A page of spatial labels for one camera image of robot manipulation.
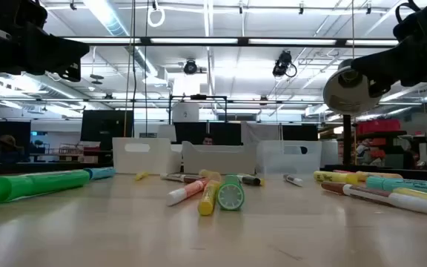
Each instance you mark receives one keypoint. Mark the black capped white marker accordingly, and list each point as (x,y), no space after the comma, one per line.
(293,180)
(250,181)

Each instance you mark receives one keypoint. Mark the grey plastic bin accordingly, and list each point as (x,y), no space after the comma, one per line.
(217,161)

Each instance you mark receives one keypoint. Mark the orange and white marker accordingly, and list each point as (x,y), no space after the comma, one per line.
(184,193)

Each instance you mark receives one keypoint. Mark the black rig frame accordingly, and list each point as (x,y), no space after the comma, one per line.
(198,97)

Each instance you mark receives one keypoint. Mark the clear plastic bin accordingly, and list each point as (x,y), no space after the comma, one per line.
(273,159)

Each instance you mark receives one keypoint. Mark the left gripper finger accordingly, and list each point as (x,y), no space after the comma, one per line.
(72,72)
(58,53)

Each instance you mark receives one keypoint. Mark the person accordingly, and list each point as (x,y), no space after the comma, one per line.
(208,139)
(7,144)

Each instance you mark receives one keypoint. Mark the brown capped white marker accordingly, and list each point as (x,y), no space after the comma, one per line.
(384,198)
(184,178)

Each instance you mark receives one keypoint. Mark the white plastic bin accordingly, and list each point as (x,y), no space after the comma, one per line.
(150,161)

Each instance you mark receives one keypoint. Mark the black storage shelf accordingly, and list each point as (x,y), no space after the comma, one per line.
(382,132)

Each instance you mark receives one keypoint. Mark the black ceiling camera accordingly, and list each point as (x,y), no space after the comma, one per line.
(282,63)
(190,67)

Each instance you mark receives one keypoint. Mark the green highlighter marker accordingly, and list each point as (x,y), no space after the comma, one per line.
(231,195)
(32,185)

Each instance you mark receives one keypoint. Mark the red storage bin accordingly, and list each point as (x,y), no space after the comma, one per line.
(378,126)

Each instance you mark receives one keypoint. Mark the turquoise highlighter marker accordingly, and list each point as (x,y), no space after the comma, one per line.
(406,183)

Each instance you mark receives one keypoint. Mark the black frame bar with lights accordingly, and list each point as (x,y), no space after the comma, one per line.
(243,41)

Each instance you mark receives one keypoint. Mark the black desk lamp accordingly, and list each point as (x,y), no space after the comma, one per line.
(343,96)

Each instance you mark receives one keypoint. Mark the blue highlighter marker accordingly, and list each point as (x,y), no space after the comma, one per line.
(102,173)

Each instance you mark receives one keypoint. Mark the white numbered box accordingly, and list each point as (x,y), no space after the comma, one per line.
(185,113)

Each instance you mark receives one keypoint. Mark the black monitor screen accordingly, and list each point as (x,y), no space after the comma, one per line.
(104,126)

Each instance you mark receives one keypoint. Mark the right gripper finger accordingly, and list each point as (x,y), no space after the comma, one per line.
(391,65)
(377,89)

